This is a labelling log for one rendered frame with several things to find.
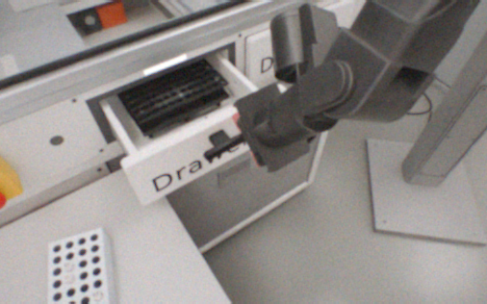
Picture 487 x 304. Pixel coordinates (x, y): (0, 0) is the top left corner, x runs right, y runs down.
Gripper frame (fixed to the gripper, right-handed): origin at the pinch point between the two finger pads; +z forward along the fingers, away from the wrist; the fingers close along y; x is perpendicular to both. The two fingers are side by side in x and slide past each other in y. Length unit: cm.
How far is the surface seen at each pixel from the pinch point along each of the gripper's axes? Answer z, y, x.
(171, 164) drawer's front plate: 4.1, 2.3, 11.7
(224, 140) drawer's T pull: 0.9, 1.6, 3.5
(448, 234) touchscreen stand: 57, -73, -82
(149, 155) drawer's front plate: 0.8, 4.6, 14.3
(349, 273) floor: 67, -64, -38
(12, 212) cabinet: 25.5, 8.8, 39.3
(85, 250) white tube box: 12.1, -3.4, 29.2
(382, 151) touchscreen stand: 82, -35, -92
